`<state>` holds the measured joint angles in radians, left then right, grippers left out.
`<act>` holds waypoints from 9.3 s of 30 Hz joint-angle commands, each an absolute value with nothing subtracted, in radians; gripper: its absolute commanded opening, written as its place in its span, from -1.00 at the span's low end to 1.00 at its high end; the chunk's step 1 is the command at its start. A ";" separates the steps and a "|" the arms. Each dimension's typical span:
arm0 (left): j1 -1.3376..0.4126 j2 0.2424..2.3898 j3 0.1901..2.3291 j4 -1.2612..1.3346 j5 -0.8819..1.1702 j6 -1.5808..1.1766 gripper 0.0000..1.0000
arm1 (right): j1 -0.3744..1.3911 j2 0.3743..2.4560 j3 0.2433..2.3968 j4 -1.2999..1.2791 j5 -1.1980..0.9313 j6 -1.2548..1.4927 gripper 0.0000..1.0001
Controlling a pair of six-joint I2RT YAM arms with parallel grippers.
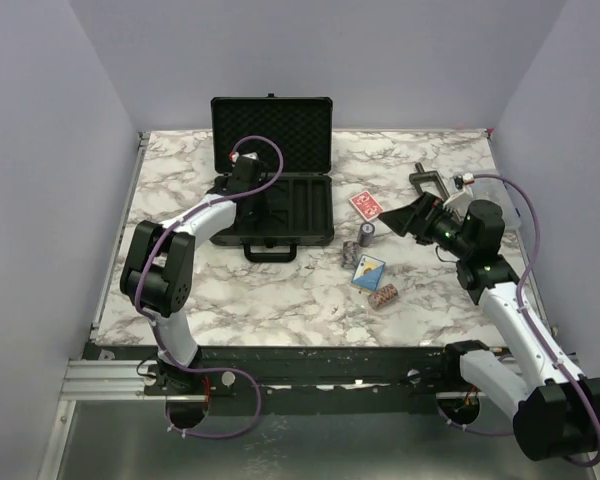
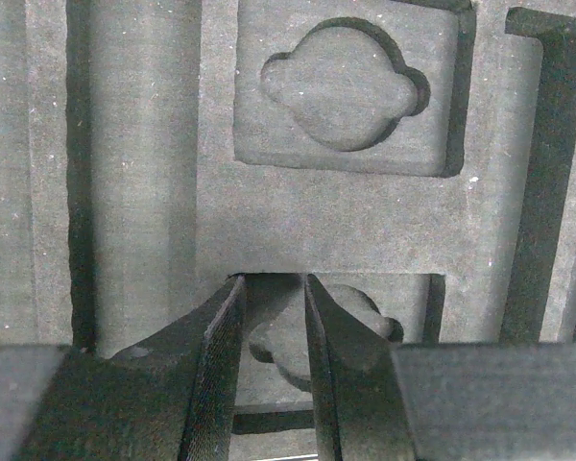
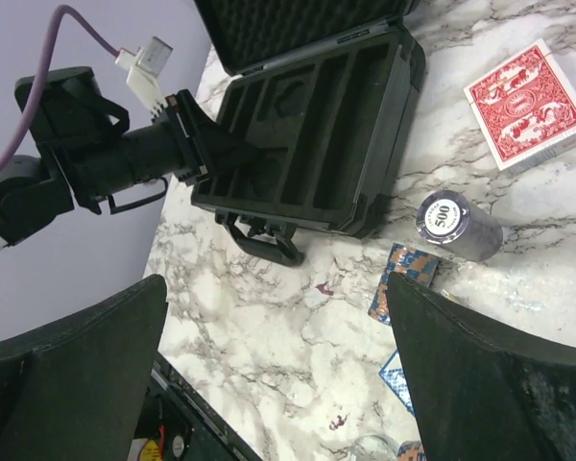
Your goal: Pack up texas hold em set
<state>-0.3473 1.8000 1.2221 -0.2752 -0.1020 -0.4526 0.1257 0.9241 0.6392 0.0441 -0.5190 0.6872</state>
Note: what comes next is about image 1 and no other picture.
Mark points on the purple poker chip stack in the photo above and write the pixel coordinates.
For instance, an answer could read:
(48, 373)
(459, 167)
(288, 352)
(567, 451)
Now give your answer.
(366, 234)

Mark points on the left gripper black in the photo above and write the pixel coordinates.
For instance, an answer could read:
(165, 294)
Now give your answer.
(261, 210)

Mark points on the aluminium extrusion rail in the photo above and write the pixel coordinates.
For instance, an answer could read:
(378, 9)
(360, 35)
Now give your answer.
(102, 380)

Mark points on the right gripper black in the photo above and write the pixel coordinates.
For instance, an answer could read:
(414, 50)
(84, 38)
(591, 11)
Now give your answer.
(417, 219)

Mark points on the blue playing card deck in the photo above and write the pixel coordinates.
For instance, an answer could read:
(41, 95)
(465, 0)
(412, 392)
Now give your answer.
(368, 273)

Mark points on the red playing card deck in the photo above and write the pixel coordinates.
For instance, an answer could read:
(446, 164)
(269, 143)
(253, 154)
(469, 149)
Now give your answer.
(366, 205)

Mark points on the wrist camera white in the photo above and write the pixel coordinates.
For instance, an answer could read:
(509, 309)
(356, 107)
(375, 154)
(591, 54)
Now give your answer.
(235, 156)
(463, 193)

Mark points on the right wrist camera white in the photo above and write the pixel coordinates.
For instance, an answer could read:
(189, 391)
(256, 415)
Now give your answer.
(463, 193)

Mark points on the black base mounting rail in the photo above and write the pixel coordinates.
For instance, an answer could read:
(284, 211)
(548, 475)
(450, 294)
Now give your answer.
(241, 381)

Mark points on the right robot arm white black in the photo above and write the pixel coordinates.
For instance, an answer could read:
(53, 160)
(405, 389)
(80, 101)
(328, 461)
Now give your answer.
(554, 407)

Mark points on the red tan poker chip stack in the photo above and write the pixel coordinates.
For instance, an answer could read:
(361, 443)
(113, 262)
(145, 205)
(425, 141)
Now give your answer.
(383, 297)

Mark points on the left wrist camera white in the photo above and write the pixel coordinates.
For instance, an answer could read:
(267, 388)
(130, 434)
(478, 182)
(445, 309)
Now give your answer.
(235, 156)

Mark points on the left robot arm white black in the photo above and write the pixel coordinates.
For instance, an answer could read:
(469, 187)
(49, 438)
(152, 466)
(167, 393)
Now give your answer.
(158, 270)

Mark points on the black poker carrying case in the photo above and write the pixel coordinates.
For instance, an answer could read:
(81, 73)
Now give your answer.
(291, 138)

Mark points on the blue tan poker chip stack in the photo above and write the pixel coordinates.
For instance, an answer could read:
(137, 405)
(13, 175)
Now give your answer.
(350, 254)

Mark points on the clear plastic parts box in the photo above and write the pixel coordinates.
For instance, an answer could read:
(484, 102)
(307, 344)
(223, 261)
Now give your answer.
(495, 191)

